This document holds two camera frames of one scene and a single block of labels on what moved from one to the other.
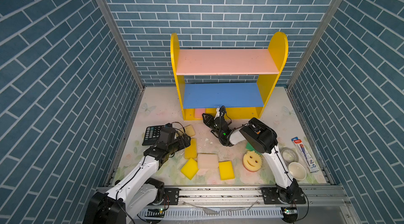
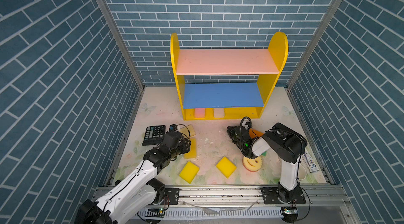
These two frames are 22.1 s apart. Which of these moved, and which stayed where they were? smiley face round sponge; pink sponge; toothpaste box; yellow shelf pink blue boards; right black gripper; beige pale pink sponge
Moved: right black gripper; beige pale pink sponge
Stayed: smiley face round sponge; yellow shelf pink blue boards; pink sponge; toothpaste box
